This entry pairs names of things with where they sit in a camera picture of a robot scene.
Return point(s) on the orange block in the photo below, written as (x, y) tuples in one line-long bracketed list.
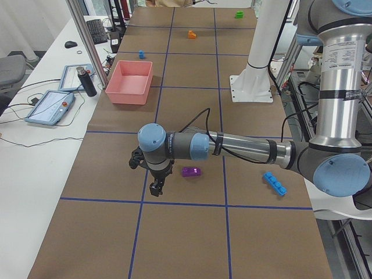
[(192, 35)]

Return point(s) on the black keyboard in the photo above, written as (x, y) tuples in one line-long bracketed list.
[(97, 31)]

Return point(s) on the grey office chair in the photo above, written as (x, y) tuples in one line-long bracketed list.
[(13, 69)]

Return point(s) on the green block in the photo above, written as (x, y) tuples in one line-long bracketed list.
[(239, 14)]

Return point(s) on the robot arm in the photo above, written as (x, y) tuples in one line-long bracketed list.
[(331, 160)]

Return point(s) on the white pedestal column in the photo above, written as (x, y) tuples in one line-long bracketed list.
[(253, 83)]

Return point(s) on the pink plastic box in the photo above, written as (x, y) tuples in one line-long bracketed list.
[(130, 82)]

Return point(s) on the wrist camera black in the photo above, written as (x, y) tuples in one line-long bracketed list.
[(137, 159)]

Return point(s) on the white plastic chair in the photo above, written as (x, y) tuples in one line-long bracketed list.
[(328, 207)]

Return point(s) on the purple block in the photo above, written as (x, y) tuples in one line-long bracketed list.
[(191, 171)]

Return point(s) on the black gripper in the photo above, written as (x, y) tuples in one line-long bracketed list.
[(161, 174)]

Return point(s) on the far teach pendant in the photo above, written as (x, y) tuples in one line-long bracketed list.
[(70, 81)]

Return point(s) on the teach pendant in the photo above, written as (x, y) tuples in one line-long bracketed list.
[(50, 109), (70, 81)]

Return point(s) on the black water bottle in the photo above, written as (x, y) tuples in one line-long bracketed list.
[(86, 81)]

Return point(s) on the small blue block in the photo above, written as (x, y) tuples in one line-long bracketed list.
[(141, 54)]

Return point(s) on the black computer mouse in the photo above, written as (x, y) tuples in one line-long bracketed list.
[(70, 44)]

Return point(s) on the aluminium frame post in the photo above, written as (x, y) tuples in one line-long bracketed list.
[(79, 20)]

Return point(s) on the long blue block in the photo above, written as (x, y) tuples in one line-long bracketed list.
[(274, 183)]

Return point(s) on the near teach pendant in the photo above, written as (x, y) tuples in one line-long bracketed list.
[(50, 109)]

